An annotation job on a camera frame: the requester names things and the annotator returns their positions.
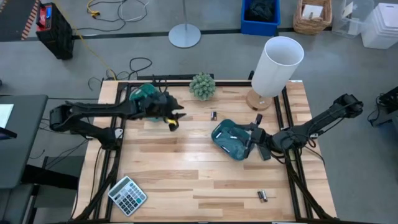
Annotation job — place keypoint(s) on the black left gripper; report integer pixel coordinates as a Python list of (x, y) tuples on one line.
[(157, 107)]

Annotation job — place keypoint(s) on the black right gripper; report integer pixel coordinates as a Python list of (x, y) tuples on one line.
[(258, 136)]

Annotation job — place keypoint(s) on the silver Energizer Max battery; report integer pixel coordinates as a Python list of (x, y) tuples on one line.
[(218, 134)]

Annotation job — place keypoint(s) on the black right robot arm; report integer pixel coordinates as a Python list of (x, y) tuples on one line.
[(326, 119)]

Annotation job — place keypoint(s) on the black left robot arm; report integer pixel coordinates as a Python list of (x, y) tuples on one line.
[(93, 109)]

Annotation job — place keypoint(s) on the dark teal plastic bin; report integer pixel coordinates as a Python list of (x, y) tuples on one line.
[(225, 146)]

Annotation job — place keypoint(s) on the potted green succulent plant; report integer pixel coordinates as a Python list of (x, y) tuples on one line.
[(202, 86)]

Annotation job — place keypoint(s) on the light teal plastic bin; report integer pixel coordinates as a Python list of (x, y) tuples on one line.
[(138, 93)]

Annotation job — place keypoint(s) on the round floor stand base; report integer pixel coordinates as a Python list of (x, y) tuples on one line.
[(185, 35)]

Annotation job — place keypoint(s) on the white shade wooden table lamp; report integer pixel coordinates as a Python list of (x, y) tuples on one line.
[(276, 68)]

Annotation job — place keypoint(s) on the grey desktop calculator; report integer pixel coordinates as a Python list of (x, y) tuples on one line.
[(127, 196)]

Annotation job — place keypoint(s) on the blue plastic bin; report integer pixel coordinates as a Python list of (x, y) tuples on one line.
[(259, 28)]

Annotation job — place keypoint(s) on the black bag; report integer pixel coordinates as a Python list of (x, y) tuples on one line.
[(259, 11)]

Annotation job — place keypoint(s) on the wicker basket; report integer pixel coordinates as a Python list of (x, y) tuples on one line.
[(311, 26)]

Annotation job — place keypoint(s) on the black and red power box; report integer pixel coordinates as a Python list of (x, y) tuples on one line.
[(57, 34)]

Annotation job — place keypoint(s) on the white paper sheet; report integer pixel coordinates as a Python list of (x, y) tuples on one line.
[(312, 11)]

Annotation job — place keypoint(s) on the dark grey desk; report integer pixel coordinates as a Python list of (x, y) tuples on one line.
[(21, 149)]

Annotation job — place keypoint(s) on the clear plastic box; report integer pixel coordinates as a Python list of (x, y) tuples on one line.
[(351, 18)]

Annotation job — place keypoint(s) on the white paper on desk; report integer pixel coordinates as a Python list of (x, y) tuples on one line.
[(4, 115)]

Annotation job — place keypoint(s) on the stacked white plastic bins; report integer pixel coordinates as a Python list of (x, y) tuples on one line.
[(381, 31)]

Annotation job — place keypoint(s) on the black mat with striped edge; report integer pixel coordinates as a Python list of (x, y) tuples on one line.
[(12, 18)]

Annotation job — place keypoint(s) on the black aluminium table frame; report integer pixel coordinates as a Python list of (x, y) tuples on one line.
[(199, 83)]

